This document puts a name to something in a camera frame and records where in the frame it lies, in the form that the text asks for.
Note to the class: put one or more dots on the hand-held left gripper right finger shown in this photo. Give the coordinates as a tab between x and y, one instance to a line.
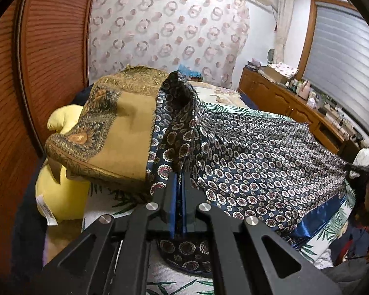
189	209

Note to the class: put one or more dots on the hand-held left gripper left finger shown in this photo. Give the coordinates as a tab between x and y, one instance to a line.
171	204

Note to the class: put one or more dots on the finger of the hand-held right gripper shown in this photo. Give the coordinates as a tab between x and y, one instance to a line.
358	170

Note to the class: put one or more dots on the navy circle-patterned shirt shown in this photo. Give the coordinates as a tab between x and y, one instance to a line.
249	159

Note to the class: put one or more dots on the dark clothes pile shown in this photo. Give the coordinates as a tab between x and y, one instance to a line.
353	245

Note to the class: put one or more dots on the white waste bin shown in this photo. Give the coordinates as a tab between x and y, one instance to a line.
364	158

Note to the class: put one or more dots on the leaf-print bed sheet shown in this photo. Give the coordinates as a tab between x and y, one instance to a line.
116	204

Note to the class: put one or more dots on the tissue pack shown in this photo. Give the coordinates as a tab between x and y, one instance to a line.
312	100

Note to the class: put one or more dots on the golden patterned scarf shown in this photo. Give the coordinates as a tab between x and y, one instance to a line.
126	129

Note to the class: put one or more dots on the pink thermos bottle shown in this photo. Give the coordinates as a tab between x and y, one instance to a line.
305	89

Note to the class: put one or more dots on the wooden sideboard cabinet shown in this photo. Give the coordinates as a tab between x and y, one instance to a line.
279	98

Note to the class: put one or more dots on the yellow plush pillow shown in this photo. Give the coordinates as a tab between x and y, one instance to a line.
64	196

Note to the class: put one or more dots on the floral bed blanket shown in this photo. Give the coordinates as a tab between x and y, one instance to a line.
221	96

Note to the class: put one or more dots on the floral folded cloth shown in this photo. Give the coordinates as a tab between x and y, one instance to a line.
283	68

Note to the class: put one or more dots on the cardboard box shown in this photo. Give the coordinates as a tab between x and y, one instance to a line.
272	75

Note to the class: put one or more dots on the blue box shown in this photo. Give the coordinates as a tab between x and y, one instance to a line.
190	73

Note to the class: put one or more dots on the white lace window curtain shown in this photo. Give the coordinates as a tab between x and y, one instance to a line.
283	24

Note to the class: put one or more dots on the sheer circle-patterned curtain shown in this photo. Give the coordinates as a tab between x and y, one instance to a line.
172	27

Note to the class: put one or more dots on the wooden window frame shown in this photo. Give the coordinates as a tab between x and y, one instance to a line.
307	37

